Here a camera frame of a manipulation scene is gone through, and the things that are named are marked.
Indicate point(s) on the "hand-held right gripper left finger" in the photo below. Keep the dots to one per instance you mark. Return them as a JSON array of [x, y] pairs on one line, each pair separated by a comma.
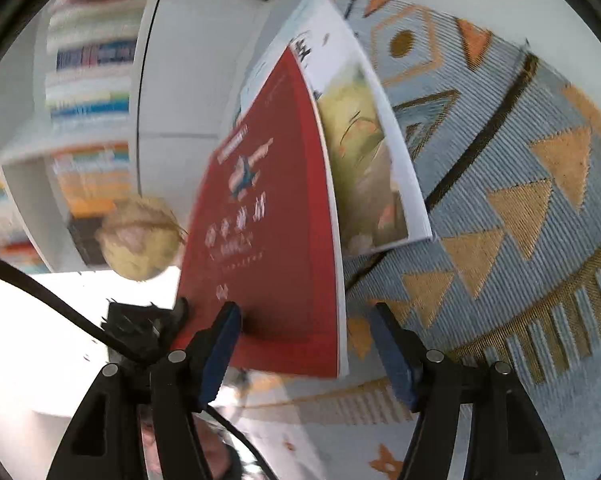
[[215, 355]]

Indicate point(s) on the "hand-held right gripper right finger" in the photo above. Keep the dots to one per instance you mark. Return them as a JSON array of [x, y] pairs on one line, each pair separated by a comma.
[[393, 355]]

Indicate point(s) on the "dark red book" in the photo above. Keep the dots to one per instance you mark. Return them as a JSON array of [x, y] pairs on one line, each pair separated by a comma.
[[270, 240]]

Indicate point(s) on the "white rabbit picture book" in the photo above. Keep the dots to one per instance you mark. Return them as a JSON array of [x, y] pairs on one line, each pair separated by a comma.
[[360, 160]]

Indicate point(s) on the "row of dark books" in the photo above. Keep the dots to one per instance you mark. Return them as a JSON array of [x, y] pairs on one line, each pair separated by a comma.
[[83, 240]]

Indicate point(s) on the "row of colourful books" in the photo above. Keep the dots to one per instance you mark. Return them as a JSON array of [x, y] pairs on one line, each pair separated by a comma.
[[15, 250]]

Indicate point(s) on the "row of orange books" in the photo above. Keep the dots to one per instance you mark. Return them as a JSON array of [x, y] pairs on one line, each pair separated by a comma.
[[95, 180]]

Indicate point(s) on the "row of white blue books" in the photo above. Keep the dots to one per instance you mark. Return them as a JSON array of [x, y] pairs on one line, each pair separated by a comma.
[[90, 60]]

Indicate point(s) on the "beige desk globe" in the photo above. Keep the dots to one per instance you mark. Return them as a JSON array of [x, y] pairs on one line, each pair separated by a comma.
[[135, 240]]

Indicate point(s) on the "blue orange patterned rug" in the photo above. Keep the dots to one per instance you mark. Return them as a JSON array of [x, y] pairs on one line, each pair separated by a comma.
[[505, 210]]

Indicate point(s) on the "white bookshelf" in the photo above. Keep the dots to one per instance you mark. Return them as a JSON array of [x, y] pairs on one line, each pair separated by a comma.
[[180, 85]]

